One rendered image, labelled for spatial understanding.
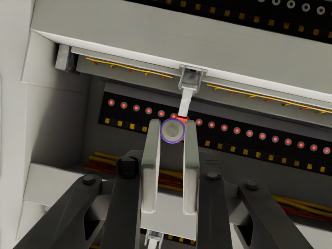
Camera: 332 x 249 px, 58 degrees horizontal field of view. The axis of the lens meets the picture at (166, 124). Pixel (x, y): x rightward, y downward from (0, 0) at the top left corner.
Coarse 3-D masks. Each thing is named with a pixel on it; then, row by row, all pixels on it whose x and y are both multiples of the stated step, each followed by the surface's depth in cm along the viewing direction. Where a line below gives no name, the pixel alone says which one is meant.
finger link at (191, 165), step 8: (192, 120) 21; (192, 128) 20; (184, 136) 21; (192, 136) 19; (184, 144) 20; (192, 144) 17; (184, 152) 18; (192, 152) 16; (184, 160) 17; (192, 160) 16; (184, 168) 16; (192, 168) 15; (184, 176) 15; (192, 176) 15; (184, 184) 15; (192, 184) 15; (184, 192) 16; (192, 192) 15; (184, 200) 16; (192, 200) 16; (184, 208) 16; (192, 208) 16
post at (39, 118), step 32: (0, 0) 28; (32, 0) 28; (0, 32) 29; (0, 64) 30; (32, 96) 32; (64, 96) 40; (32, 128) 33; (64, 128) 43; (0, 160) 33; (32, 160) 35; (64, 160) 46; (0, 192) 35; (0, 224) 36
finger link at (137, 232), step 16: (128, 160) 15; (128, 176) 14; (112, 192) 13; (128, 192) 13; (112, 208) 12; (128, 208) 12; (112, 224) 11; (128, 224) 11; (112, 240) 10; (128, 240) 11
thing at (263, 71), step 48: (48, 0) 28; (96, 0) 28; (48, 48) 32; (96, 48) 31; (144, 48) 28; (192, 48) 28; (240, 48) 28; (288, 48) 27; (144, 96) 47; (192, 96) 33; (240, 96) 35; (288, 96) 33; (240, 144) 48; (288, 144) 47
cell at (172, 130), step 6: (168, 120) 21; (174, 120) 21; (162, 126) 21; (168, 126) 21; (174, 126) 21; (180, 126) 21; (162, 132) 21; (168, 132) 21; (174, 132) 21; (180, 132) 21; (168, 138) 21; (174, 138) 21; (180, 138) 21
